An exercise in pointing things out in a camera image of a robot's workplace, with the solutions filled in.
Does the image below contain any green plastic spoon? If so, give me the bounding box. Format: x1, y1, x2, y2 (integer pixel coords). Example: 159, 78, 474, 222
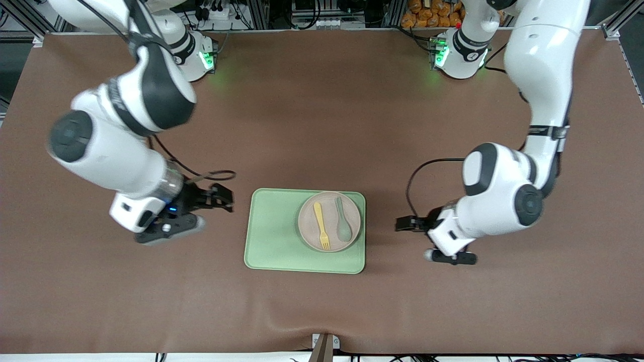
335, 197, 353, 242

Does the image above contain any yellow plastic fork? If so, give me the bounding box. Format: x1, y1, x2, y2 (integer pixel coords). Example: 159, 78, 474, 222
313, 202, 331, 250

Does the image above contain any round beige plate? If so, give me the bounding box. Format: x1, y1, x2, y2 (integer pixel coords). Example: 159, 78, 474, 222
298, 191, 362, 253

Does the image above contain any light green rectangular tray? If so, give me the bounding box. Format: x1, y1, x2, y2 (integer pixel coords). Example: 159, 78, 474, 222
244, 188, 366, 275

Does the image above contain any brown table mat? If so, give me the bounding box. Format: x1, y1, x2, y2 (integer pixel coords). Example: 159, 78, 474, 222
0, 28, 644, 355

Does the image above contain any white power strip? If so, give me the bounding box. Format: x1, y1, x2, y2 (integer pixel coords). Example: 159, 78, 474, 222
199, 4, 233, 21

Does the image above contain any white connector block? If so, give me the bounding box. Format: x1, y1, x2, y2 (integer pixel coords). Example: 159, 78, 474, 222
297, 18, 344, 29

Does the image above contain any orange toy bread pile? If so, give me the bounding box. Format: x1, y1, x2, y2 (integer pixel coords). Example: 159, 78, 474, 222
401, 0, 466, 28

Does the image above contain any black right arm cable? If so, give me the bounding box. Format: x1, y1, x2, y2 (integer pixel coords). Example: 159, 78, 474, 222
75, 0, 236, 183

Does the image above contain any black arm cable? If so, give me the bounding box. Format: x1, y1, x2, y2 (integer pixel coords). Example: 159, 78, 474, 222
75, 0, 236, 183
407, 158, 466, 219

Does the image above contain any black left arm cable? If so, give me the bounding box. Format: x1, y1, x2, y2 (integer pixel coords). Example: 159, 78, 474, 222
407, 158, 466, 219

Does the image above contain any aluminium frame upright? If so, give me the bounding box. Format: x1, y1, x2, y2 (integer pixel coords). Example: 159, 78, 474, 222
382, 0, 407, 28
246, 0, 271, 30

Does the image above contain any aluminium frame corner post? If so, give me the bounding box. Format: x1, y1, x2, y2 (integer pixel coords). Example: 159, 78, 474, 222
0, 0, 66, 47
589, 0, 644, 41

